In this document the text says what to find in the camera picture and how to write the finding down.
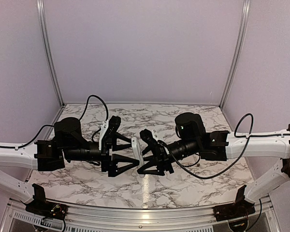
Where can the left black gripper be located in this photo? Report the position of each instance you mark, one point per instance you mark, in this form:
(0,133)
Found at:
(109,164)

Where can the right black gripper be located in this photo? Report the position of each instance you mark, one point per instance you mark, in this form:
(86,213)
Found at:
(161,160)

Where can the white remote control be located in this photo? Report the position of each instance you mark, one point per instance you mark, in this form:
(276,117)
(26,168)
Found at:
(135,144)

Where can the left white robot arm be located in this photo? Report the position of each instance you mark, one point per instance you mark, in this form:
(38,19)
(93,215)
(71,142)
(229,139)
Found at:
(114,153)

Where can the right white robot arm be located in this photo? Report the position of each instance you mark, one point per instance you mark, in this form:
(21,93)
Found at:
(223,145)

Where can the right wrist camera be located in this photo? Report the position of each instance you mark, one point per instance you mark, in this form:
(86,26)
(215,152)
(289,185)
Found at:
(147,135)

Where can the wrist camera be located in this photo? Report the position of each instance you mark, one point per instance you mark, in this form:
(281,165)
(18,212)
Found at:
(147,135)
(108,129)

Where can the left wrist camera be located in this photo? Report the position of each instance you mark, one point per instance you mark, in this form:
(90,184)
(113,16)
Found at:
(108,129)

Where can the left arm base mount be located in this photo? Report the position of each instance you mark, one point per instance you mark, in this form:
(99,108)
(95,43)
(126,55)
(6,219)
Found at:
(40,206)

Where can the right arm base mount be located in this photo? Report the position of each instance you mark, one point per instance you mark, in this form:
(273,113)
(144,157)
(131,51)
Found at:
(239,208)

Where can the front aluminium rail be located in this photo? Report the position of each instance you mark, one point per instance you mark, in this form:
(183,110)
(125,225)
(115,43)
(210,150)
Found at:
(84,218)

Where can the left aluminium frame post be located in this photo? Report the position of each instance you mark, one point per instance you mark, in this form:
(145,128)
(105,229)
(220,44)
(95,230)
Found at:
(48,52)

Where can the aluminium frame post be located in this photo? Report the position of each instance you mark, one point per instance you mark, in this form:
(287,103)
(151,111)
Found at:
(48,52)
(237,52)

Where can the right aluminium frame post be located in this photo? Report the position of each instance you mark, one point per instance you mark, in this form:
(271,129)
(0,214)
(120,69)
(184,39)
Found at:
(237,52)

